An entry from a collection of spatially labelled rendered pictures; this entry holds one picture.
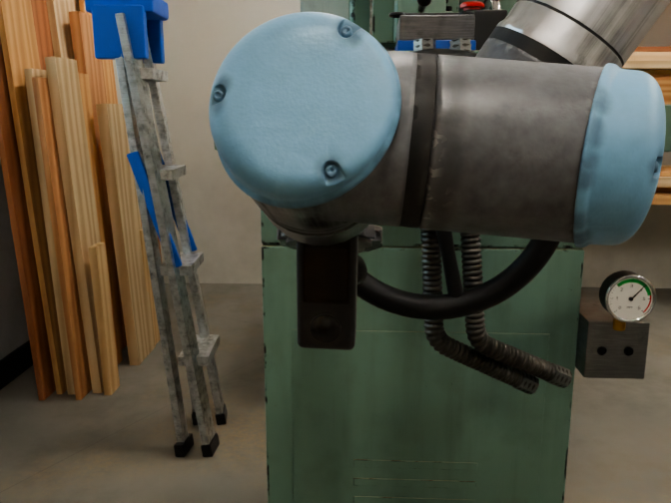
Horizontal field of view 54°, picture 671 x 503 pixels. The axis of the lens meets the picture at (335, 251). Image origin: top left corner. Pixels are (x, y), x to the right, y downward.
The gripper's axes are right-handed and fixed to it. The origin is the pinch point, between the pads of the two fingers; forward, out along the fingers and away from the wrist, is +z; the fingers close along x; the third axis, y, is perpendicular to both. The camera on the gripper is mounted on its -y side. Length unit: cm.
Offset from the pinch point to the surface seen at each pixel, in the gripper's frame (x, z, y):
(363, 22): -2, 45, 47
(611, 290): -34.0, 19.3, -1.9
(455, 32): -12.9, 6.8, 26.5
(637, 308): -37.4, 20.1, -4.1
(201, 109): 81, 244, 103
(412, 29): -8.0, 6.7, 26.8
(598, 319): -34.0, 24.4, -5.4
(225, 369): 47, 166, -20
